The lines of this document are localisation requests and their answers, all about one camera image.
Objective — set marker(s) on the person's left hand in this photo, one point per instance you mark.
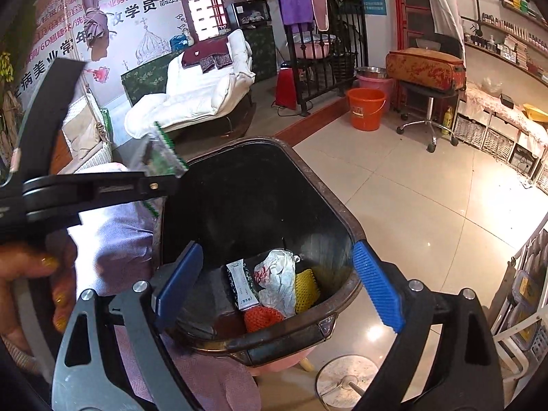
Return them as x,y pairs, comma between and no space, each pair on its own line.
37,280

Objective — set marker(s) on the green patterned cabinet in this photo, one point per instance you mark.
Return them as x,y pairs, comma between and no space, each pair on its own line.
148,78

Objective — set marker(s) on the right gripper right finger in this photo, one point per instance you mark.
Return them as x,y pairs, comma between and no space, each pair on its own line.
465,373

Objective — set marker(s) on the red phone booth cabinet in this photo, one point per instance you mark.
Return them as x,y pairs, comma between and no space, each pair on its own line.
206,18

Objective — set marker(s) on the white padded lounge chair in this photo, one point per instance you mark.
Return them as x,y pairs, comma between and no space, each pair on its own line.
193,96

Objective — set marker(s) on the yellow foam fruit net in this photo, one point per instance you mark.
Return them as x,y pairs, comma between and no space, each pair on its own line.
307,292

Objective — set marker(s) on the dark red folded cloth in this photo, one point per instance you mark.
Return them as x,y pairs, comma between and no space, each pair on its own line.
208,54

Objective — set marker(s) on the orange foam fruit net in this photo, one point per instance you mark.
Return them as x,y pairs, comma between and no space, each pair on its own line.
260,317

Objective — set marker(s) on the orange plastic bucket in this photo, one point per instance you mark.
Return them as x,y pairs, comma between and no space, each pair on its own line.
366,106

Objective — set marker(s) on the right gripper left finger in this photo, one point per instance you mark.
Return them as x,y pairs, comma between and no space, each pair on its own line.
89,372

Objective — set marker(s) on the purple hanging towel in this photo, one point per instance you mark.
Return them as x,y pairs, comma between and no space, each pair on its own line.
296,12

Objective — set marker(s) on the white wicker sofa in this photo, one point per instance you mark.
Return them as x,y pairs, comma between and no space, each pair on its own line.
85,133

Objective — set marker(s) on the black metal rack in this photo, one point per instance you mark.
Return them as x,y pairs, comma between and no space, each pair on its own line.
320,62

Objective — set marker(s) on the black trash bin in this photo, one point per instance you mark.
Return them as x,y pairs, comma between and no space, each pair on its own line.
238,202

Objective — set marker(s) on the orange patterned suitcase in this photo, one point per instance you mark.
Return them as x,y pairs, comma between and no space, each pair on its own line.
429,68

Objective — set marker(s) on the red space heater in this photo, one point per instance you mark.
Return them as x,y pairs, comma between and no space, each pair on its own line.
285,93

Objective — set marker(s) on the chrome swivel stool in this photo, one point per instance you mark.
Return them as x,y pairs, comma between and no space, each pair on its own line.
432,95

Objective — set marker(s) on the green clear snack wrapper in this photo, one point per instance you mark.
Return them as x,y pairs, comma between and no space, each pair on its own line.
156,158

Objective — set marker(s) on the white stick sachet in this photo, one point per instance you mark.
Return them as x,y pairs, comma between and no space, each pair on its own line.
241,285

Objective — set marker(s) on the white crumpled plastic wrapper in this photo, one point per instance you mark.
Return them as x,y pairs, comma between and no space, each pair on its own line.
275,276

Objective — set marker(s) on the pink plastic basin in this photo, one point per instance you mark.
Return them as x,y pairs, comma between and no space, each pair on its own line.
376,78

